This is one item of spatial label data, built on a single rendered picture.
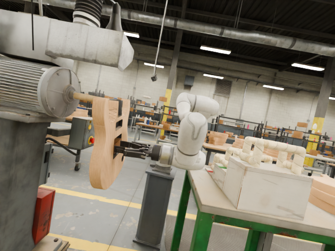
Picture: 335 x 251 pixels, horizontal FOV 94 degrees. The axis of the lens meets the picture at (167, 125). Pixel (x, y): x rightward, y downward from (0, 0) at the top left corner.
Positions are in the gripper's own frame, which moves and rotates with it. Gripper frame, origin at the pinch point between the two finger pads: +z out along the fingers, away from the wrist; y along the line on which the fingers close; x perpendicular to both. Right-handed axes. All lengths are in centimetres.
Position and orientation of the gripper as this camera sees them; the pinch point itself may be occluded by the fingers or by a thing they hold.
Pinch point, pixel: (118, 146)
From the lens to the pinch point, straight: 78.3
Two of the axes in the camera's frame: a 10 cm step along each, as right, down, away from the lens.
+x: 1.7, -9.6, -2.2
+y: 0.5, -2.1, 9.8
